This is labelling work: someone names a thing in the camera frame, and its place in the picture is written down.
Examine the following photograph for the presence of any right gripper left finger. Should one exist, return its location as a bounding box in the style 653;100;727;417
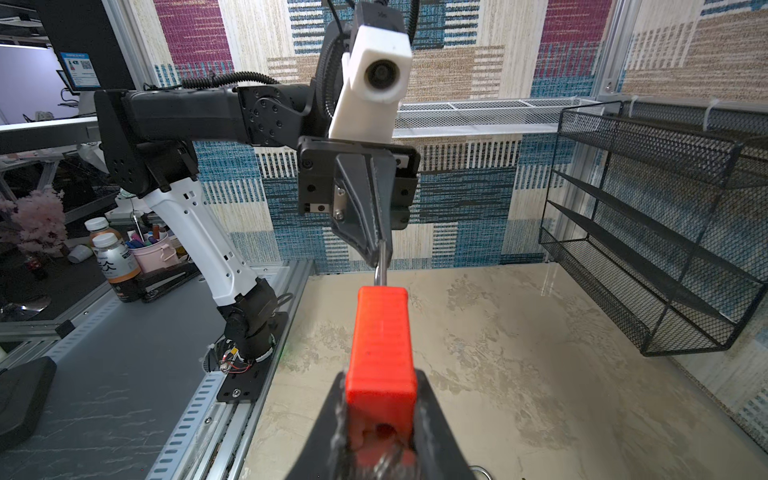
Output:
286;372;348;480

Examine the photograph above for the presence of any pink flower plant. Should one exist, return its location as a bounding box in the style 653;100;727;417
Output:
1;186;67;258

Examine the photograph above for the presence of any red padlock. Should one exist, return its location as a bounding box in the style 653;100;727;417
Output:
344;240;418;479

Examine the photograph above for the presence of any white wire mesh basket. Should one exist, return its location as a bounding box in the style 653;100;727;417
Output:
393;97;595;139

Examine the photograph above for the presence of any black wire shelf rack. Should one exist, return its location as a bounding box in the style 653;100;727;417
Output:
539;100;767;356

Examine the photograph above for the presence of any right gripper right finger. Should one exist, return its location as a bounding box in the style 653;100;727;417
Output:
411;370;476;480

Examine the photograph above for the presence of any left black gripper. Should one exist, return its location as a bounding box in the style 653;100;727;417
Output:
297;136;420;268

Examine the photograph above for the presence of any black stapler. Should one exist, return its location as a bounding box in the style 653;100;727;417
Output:
138;262;200;303

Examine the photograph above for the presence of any computer monitor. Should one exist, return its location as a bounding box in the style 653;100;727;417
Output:
1;45;95;125

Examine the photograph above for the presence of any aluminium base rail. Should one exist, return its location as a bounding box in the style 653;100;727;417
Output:
0;257;314;480

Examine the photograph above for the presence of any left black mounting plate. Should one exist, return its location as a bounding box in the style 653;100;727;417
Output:
216;312;289;403

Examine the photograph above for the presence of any pink cup with pens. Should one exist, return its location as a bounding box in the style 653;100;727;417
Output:
129;232;180;274

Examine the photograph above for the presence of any white capped drink bottle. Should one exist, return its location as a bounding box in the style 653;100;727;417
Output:
92;233;144;303

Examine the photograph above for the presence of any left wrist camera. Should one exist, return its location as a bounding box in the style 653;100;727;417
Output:
329;25;413;144

